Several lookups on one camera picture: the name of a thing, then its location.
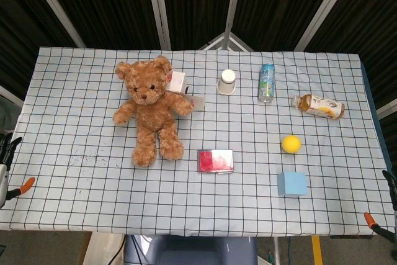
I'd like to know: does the red ink pad case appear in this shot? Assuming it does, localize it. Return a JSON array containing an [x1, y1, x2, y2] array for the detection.
[[197, 149, 235, 174]]

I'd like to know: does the white metal frame foot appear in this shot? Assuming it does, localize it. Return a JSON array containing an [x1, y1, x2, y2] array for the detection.
[[198, 30, 254, 52]]

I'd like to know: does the brown plush teddy bear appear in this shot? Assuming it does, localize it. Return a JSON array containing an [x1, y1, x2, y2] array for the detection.
[[112, 55, 194, 168]]

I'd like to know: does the small white pink box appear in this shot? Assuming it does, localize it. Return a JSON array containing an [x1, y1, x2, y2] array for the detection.
[[167, 71, 190, 94]]

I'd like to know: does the grey-blue robot torso base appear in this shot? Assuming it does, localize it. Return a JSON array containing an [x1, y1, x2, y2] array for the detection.
[[123, 234, 259, 265]]

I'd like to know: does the yellow foam ball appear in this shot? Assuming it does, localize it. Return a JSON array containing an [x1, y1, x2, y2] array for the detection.
[[281, 135, 302, 155]]

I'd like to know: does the white metal frame bar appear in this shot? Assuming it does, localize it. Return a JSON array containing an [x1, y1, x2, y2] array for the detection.
[[0, 84, 25, 107], [376, 98, 397, 120]]

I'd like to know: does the white paper cup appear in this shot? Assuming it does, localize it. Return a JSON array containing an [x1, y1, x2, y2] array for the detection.
[[216, 69, 236, 95]]

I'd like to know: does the orange black spring clamp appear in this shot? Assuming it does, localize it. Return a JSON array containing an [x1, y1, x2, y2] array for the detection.
[[364, 212, 397, 243], [5, 177, 36, 200]]

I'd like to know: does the tea bottle white cap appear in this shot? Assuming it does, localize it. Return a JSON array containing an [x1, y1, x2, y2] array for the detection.
[[290, 93, 346, 120]]

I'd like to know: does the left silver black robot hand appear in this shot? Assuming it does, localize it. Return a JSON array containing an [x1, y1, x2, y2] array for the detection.
[[0, 133, 23, 209]]

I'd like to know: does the clear bottle blue label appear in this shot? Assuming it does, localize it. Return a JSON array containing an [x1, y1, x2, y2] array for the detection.
[[258, 63, 276, 104]]

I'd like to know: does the light blue foam cube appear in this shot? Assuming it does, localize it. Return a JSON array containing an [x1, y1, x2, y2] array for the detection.
[[277, 171, 308, 197]]

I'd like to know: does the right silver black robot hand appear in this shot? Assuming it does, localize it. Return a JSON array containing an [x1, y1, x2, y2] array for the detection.
[[381, 170, 397, 213]]

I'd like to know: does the blue checkered tablecloth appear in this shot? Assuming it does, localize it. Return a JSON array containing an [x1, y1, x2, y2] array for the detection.
[[0, 46, 396, 237]]

